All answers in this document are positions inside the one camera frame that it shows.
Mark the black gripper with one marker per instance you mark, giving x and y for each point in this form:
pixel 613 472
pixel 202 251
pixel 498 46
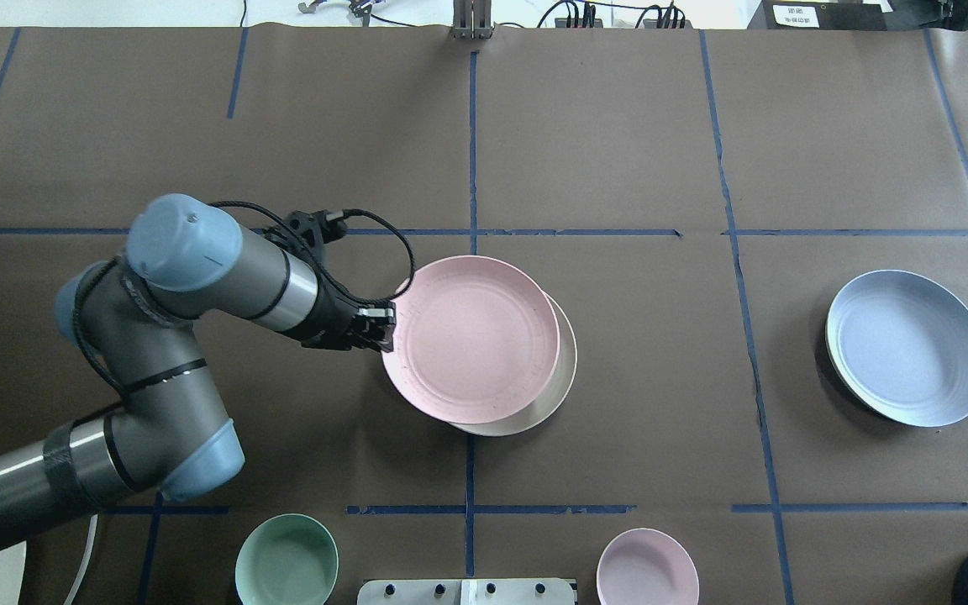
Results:
pixel 331 320

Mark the pink plate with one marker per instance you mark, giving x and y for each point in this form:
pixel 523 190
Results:
pixel 476 340

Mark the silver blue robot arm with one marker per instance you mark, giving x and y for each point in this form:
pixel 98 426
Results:
pixel 132 319

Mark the cream plate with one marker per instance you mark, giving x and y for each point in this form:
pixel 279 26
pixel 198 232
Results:
pixel 550 399

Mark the green bowl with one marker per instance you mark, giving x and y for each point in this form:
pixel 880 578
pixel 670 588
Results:
pixel 288 559

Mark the pink bowl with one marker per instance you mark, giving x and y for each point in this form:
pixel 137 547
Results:
pixel 646 566

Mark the black box with label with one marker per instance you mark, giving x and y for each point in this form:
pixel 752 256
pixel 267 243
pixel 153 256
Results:
pixel 819 15

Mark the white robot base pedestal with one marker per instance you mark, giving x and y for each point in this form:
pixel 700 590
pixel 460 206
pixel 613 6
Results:
pixel 540 590

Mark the aluminium frame post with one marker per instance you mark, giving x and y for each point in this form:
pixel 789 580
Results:
pixel 472 19

